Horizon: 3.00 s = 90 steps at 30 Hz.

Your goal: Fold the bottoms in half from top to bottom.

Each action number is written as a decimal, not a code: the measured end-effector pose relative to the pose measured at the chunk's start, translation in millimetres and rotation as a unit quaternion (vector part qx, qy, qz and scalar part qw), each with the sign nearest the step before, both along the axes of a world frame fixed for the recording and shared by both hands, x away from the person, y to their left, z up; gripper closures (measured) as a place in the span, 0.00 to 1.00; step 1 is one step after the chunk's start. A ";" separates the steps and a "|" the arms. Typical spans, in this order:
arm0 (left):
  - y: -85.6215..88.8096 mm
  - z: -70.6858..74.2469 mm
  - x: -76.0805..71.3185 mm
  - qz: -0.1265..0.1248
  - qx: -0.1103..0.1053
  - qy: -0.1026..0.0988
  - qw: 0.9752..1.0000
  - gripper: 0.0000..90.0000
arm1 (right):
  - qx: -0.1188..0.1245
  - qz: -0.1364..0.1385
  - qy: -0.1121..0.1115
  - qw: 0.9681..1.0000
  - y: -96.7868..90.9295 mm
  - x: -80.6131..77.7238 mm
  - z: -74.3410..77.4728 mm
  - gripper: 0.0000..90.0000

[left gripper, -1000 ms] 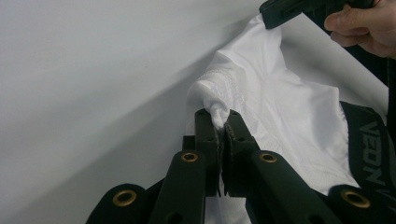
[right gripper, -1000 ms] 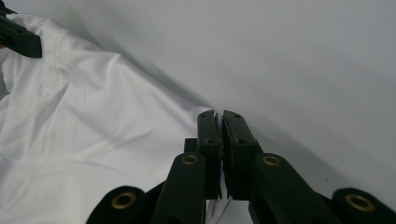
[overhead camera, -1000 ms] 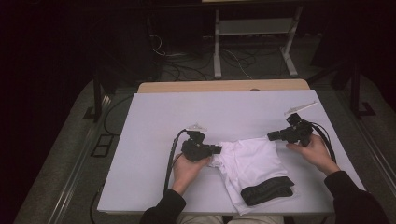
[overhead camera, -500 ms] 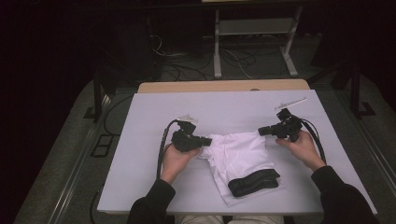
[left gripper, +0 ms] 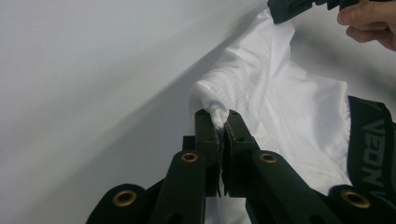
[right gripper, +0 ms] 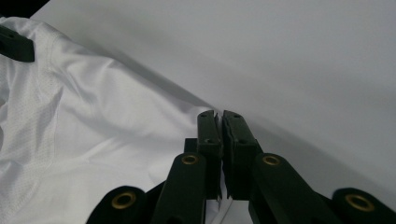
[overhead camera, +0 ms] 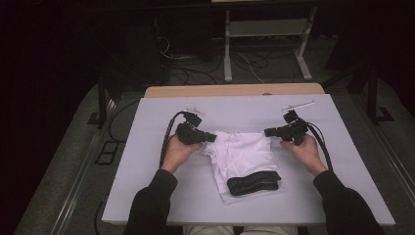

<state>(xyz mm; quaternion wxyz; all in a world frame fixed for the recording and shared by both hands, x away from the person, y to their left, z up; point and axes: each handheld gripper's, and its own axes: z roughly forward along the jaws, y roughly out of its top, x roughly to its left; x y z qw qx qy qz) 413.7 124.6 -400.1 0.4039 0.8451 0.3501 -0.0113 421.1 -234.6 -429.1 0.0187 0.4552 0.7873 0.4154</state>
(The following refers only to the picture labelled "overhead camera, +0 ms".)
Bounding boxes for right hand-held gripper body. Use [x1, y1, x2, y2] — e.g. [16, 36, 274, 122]
[282, 101, 316, 146]

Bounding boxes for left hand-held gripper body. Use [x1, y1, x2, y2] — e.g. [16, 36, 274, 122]
[175, 109, 208, 146]

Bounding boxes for white shorts with black waistband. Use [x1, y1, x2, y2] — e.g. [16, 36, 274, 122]
[202, 130, 289, 205]

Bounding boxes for person's left hand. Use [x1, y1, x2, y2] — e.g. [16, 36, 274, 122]
[161, 135, 204, 174]

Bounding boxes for person's right hand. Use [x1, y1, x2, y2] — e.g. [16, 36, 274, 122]
[281, 134, 327, 178]

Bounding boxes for white board table cover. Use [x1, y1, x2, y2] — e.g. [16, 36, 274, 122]
[102, 94, 396, 227]

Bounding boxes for wooden table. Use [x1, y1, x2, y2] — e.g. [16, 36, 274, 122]
[144, 82, 326, 99]

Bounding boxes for black floor socket panel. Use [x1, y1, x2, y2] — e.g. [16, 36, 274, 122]
[95, 140, 120, 165]

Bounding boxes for black metal stand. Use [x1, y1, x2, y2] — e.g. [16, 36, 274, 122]
[366, 63, 394, 125]
[87, 72, 121, 129]

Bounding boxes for white metal stand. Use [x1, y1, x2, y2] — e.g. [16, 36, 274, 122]
[223, 5, 318, 83]

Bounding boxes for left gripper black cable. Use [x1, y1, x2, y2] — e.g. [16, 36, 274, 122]
[159, 111, 187, 169]

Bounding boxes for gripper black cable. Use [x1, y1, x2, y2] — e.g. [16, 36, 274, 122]
[159, 111, 187, 169]
[306, 121, 334, 172]

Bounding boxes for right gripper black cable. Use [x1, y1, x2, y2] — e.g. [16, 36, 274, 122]
[306, 121, 334, 172]

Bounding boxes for tangle of black floor cables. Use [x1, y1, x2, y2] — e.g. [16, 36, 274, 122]
[156, 35, 226, 86]

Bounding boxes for white floor cable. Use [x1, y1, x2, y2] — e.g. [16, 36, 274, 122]
[234, 51, 266, 84]

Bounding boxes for black floor cable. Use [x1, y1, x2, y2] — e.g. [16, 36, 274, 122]
[108, 97, 141, 143]

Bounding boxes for metal floor rail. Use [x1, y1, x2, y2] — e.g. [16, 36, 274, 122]
[48, 97, 118, 235]
[353, 94, 415, 200]

